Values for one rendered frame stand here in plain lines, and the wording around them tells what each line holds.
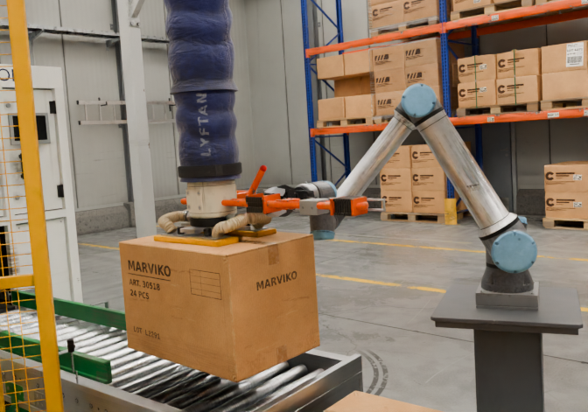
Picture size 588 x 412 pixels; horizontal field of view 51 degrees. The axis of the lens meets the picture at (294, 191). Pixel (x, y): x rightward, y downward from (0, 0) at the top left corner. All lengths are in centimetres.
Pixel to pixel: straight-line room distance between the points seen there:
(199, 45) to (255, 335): 97
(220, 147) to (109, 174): 980
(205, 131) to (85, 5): 1003
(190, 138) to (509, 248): 114
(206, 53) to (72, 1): 989
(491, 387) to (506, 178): 834
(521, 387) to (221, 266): 122
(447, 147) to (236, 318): 92
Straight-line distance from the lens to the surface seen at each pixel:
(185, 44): 216
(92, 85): 1185
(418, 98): 220
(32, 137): 227
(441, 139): 220
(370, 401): 217
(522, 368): 249
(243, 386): 236
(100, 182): 1180
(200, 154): 213
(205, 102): 213
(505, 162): 1069
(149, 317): 229
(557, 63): 907
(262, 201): 201
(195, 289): 204
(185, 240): 215
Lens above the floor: 141
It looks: 5 degrees down
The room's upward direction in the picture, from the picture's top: 4 degrees counter-clockwise
